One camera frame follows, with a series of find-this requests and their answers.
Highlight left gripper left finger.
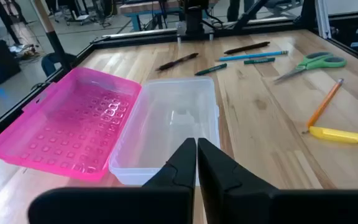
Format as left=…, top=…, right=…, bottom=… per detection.
left=28, top=138, right=197, bottom=224

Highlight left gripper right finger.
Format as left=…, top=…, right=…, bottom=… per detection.
left=197, top=138, right=358, bottom=224

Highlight clear supply box pink lid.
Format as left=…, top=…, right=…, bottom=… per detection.
left=0, top=67, right=221, bottom=187

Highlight yellow highlighter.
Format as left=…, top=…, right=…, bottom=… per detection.
left=308, top=126, right=358, bottom=146

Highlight orange pencil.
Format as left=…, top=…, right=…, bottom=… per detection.
left=303, top=78, right=344, bottom=133

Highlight dark pen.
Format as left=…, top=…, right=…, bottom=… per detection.
left=223, top=41, right=271, bottom=55
left=155, top=52, right=200, bottom=72

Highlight blue pencil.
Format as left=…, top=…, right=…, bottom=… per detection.
left=218, top=50, right=289, bottom=62

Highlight green scissors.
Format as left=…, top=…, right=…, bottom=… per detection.
left=273, top=51, right=347, bottom=84

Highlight wooden workbench blue legs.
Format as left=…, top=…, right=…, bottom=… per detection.
left=118, top=0, right=183, bottom=32

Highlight office chair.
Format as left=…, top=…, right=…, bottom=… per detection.
left=65, top=0, right=105, bottom=27

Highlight black clamp handle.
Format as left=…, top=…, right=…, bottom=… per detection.
left=41, top=52, right=62, bottom=78

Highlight white aluminium post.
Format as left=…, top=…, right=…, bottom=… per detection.
left=314, top=0, right=332, bottom=40

